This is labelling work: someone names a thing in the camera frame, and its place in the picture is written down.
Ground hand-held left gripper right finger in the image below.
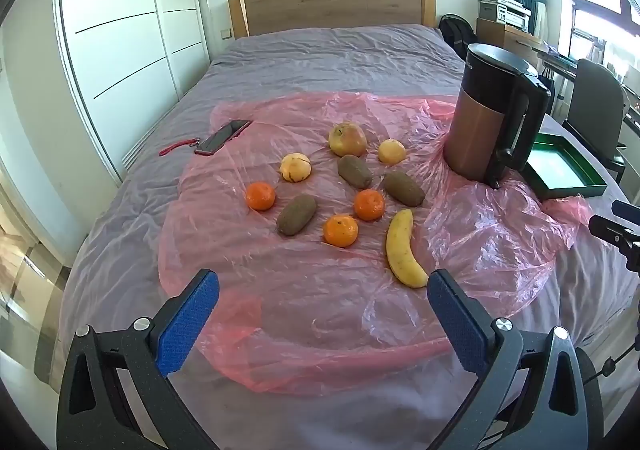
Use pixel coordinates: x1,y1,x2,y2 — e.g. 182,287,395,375
426,269,603,450

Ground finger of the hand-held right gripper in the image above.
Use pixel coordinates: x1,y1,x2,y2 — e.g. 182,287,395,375
588,214,640,276
611,200,640,222

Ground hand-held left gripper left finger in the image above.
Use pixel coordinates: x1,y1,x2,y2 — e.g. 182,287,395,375
56,269,221,450

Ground brown kiwi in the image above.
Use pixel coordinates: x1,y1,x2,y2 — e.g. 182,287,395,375
382,172,426,207
337,155,374,189
276,194,318,236

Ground small round yellow fruit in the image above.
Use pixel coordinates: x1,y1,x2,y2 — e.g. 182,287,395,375
377,139,407,166

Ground green square tray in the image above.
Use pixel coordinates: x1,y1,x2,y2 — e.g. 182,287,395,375
522,131,608,201

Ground yellow banana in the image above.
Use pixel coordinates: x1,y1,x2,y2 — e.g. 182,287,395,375
385,209,430,289

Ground grey office chair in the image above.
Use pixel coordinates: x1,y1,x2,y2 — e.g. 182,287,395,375
562,58,627,171

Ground pink plastic sheet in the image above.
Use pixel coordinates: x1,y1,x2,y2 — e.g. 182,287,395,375
159,91,596,396

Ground orange tangerine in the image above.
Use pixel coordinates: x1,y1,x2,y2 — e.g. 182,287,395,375
323,214,359,247
354,189,386,222
245,182,277,211

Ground copper and black kettle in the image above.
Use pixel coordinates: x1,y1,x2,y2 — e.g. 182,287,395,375
443,43,552,190

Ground smartphone in red case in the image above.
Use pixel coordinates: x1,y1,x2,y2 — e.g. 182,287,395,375
195,119,252,156

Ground yellow fruit with brown streaks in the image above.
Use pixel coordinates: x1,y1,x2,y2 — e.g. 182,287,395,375
279,153,313,182

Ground red yellow apple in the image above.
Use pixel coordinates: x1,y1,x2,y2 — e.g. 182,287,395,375
328,122,368,157

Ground wooden drawer cabinet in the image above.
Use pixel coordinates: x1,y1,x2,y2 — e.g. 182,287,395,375
476,19,543,68

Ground white printer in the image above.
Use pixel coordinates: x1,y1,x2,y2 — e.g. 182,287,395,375
478,0,532,28

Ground black backpack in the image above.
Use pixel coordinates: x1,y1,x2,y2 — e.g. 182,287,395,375
438,14,478,62

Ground white wardrobe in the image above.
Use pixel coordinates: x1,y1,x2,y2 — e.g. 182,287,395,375
52,0,211,186

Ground wooden bed headboard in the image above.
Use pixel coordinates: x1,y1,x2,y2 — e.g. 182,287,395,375
228,0,437,38

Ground red phone strap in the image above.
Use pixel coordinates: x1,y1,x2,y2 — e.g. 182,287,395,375
159,140,201,157

